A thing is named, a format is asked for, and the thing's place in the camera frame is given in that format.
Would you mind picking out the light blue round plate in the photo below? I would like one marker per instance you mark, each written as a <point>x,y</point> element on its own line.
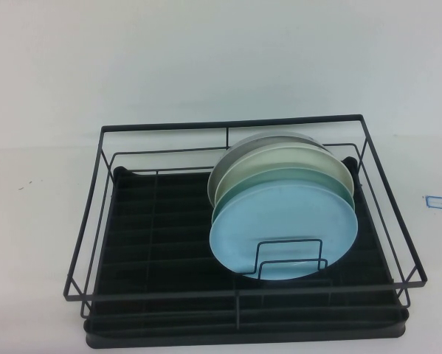
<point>279,214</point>

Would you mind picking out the grey round plate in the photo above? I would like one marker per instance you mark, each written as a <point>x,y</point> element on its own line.
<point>231,158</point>

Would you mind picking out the cream round plate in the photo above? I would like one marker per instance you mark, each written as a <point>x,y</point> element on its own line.
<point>279,158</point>

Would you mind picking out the mint green round plate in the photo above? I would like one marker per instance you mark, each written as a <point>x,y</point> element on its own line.
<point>298,175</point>

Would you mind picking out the black ribbed drip tray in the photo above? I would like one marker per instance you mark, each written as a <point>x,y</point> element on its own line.
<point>169,221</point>

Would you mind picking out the blue outlined label sticker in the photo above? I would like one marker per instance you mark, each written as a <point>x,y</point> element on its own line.
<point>439,203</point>

